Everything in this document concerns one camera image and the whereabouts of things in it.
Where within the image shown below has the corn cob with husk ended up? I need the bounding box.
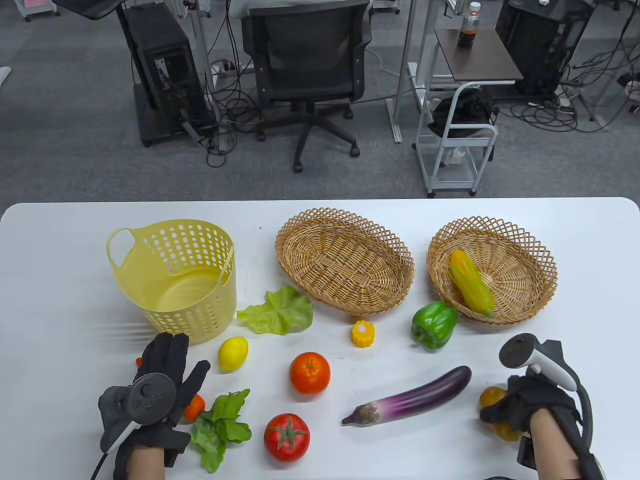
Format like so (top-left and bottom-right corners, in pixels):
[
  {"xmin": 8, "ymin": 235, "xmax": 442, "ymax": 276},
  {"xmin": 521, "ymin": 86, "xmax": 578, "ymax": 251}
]
[{"xmin": 447, "ymin": 249, "xmax": 496, "ymax": 319}]

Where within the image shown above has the person's left hand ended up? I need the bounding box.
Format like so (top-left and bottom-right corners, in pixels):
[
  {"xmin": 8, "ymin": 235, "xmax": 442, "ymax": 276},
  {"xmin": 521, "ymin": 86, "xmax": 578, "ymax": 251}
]
[{"xmin": 114, "ymin": 332, "xmax": 211, "ymax": 466}]

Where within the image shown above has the black flat panel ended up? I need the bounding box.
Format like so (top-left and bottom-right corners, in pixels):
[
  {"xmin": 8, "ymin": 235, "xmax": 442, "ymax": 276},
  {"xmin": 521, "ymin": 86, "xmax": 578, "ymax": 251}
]
[{"xmin": 52, "ymin": 0, "xmax": 126, "ymax": 21}]

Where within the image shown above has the black white controller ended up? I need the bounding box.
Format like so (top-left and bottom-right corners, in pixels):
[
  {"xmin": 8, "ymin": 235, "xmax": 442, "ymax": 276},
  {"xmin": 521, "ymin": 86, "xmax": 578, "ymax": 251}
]
[
  {"xmin": 98, "ymin": 372, "xmax": 177, "ymax": 453},
  {"xmin": 499, "ymin": 334, "xmax": 596, "ymax": 451}
]

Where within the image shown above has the white wheeled cart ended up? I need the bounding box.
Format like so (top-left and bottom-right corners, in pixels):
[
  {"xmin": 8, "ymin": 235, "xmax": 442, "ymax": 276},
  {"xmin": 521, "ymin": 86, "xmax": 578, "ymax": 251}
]
[{"xmin": 412, "ymin": 81, "xmax": 499, "ymax": 198}]

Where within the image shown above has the brown bottle with red cap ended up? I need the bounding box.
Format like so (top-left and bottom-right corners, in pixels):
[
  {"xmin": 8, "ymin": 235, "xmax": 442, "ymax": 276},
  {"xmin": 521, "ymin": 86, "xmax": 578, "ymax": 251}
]
[{"xmin": 457, "ymin": 1, "xmax": 482, "ymax": 50}]

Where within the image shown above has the white metal desk frame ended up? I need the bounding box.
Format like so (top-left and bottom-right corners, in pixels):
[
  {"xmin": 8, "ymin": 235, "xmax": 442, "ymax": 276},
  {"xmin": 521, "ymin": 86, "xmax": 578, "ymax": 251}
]
[{"xmin": 386, "ymin": 0, "xmax": 451, "ymax": 145}]

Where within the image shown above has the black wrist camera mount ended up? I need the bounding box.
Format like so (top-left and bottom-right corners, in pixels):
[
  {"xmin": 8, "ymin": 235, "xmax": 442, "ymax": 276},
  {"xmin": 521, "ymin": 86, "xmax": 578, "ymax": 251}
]
[
  {"xmin": 162, "ymin": 431, "xmax": 192, "ymax": 468},
  {"xmin": 516, "ymin": 432, "xmax": 538, "ymax": 471}
]

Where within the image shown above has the purple eggplant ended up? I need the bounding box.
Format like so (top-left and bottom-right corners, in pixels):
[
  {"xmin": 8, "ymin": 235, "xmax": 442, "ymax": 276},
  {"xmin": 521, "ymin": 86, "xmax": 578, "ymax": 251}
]
[{"xmin": 341, "ymin": 365, "xmax": 473, "ymax": 427}]

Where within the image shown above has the black bag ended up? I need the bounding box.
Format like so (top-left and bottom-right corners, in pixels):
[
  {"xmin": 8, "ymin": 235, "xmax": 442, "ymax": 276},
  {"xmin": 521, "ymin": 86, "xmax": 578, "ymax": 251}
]
[{"xmin": 429, "ymin": 89, "xmax": 500, "ymax": 138}]

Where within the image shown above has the left black white controller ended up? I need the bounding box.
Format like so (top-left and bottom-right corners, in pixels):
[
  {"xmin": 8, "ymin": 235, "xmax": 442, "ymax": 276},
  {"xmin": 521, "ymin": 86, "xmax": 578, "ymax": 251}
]
[{"xmin": 98, "ymin": 372, "xmax": 177, "ymax": 453}]

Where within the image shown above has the yellow lemon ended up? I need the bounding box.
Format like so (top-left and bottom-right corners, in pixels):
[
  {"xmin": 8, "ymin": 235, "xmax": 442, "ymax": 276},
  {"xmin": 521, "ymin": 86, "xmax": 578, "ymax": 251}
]
[{"xmin": 217, "ymin": 336, "xmax": 249, "ymax": 372}]

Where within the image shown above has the white cart with pink box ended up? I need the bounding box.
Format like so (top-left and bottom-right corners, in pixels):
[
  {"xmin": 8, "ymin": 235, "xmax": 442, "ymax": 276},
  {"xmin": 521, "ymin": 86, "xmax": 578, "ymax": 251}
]
[{"xmin": 14, "ymin": 0, "xmax": 61, "ymax": 22}]

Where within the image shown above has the person's right hand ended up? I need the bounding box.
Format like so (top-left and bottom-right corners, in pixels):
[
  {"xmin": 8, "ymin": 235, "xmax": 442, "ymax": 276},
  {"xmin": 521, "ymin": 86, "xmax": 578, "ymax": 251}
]
[{"xmin": 480, "ymin": 374, "xmax": 582, "ymax": 437}]

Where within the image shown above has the round wicker basket container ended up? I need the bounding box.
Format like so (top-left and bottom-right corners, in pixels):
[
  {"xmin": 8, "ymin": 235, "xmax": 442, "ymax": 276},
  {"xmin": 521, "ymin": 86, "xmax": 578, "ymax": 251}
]
[{"xmin": 426, "ymin": 216, "xmax": 559, "ymax": 327}]

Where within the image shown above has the light green lettuce leaf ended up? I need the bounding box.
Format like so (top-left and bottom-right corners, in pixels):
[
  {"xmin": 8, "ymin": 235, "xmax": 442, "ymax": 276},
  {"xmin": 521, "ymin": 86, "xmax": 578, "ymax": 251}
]
[{"xmin": 236, "ymin": 285, "xmax": 314, "ymax": 336}]

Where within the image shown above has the green bell pepper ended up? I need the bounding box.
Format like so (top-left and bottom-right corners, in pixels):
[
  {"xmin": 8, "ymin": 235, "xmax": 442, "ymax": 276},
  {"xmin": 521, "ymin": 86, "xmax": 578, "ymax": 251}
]
[{"xmin": 411, "ymin": 300, "xmax": 458, "ymax": 350}]

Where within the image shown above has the left black glove cable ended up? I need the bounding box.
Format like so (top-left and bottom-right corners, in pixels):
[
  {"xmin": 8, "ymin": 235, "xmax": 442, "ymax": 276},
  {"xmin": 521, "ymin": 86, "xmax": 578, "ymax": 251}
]
[{"xmin": 90, "ymin": 452, "xmax": 113, "ymax": 480}]

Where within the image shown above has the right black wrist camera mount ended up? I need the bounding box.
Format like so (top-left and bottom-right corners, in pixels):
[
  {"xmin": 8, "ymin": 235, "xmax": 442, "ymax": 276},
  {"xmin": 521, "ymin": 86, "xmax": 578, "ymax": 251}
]
[{"xmin": 516, "ymin": 432, "xmax": 538, "ymax": 471}]

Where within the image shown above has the brown potato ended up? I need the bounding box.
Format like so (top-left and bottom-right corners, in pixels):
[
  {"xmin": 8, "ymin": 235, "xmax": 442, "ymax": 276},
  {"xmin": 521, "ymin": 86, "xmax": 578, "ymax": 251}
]
[{"xmin": 479, "ymin": 386, "xmax": 523, "ymax": 442}]

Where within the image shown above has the black office chair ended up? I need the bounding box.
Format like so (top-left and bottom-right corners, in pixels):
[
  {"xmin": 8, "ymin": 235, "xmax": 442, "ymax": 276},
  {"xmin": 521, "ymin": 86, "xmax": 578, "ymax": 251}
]
[{"xmin": 241, "ymin": 0, "xmax": 373, "ymax": 173}]

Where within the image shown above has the black cable bundle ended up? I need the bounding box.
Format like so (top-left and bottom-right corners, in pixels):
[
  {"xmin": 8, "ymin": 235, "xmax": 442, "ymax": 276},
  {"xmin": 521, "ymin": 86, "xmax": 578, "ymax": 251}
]
[
  {"xmin": 500, "ymin": 0, "xmax": 640, "ymax": 133},
  {"xmin": 200, "ymin": 0, "xmax": 266, "ymax": 168}
]

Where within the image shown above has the person's right forearm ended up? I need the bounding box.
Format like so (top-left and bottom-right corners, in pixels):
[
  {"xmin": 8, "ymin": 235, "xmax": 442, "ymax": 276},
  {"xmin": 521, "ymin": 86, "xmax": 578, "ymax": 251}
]
[{"xmin": 530, "ymin": 412, "xmax": 588, "ymax": 480}]

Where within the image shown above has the grey metal desk leg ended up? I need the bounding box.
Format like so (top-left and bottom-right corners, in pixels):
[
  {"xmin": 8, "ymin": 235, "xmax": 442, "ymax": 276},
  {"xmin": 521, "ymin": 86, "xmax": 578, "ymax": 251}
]
[{"xmin": 185, "ymin": 0, "xmax": 221, "ymax": 101}]

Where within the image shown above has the orange fruit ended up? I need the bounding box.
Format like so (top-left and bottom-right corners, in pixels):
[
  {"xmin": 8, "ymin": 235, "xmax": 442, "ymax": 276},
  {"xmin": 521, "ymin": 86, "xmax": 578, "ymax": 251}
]
[{"xmin": 289, "ymin": 351, "xmax": 332, "ymax": 397}]

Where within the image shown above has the carrot with green leaves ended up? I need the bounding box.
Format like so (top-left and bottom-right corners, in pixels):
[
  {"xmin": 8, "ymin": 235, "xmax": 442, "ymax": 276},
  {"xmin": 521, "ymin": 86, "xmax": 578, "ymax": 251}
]
[{"xmin": 135, "ymin": 356, "xmax": 253, "ymax": 474}]

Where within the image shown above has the brown side table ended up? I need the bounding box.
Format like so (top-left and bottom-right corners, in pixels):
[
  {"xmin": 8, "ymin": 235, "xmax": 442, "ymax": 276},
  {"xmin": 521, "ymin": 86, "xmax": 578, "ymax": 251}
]
[{"xmin": 434, "ymin": 27, "xmax": 524, "ymax": 83}]

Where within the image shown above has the right black white controller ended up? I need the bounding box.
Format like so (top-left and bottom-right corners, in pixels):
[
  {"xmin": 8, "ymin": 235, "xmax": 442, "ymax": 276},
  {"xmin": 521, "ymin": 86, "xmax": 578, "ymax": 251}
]
[{"xmin": 499, "ymin": 334, "xmax": 596, "ymax": 451}]

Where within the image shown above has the short yellow corn piece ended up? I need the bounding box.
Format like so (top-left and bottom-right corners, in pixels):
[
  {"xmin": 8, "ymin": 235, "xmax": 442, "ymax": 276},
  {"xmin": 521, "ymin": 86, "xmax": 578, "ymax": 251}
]
[{"xmin": 350, "ymin": 320, "xmax": 375, "ymax": 349}]

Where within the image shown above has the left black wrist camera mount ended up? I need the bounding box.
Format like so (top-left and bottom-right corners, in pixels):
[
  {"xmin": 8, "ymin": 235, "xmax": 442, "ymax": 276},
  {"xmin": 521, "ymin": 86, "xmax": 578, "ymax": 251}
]
[{"xmin": 162, "ymin": 431, "xmax": 192, "ymax": 468}]

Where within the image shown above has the black computer tower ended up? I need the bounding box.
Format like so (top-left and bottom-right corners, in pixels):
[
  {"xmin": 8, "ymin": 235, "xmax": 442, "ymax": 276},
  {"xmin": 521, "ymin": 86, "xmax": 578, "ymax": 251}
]
[
  {"xmin": 116, "ymin": 2, "xmax": 213, "ymax": 148},
  {"xmin": 495, "ymin": 0, "xmax": 596, "ymax": 96}
]

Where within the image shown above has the yellow perforated plastic basket container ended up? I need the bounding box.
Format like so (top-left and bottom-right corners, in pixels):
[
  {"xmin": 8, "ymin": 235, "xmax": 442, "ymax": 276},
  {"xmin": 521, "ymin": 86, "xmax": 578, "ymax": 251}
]
[{"xmin": 106, "ymin": 219, "xmax": 237, "ymax": 347}]

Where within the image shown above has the red tomato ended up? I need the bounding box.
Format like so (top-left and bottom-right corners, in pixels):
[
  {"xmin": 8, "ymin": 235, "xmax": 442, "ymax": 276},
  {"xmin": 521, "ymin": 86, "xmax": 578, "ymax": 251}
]
[{"xmin": 263, "ymin": 413, "xmax": 311, "ymax": 462}]

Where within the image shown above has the person's left forearm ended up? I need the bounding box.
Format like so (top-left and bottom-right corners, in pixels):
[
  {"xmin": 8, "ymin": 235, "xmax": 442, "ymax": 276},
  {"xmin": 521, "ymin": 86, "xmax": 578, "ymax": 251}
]
[{"xmin": 127, "ymin": 447, "xmax": 167, "ymax": 480}]

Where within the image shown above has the oval wicker basket container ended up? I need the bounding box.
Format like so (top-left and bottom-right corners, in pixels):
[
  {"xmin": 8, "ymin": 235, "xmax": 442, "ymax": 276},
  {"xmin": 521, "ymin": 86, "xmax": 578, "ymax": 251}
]
[{"xmin": 274, "ymin": 207, "xmax": 416, "ymax": 317}]

